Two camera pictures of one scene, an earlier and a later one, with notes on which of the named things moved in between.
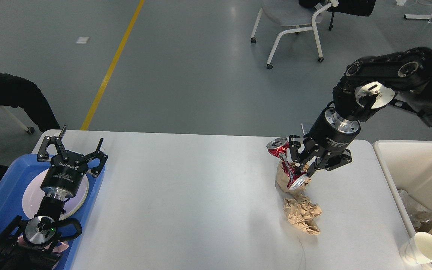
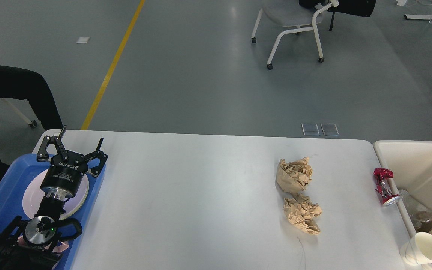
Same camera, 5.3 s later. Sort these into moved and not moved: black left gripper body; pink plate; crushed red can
Moved: crushed red can
Not moved: black left gripper body; pink plate
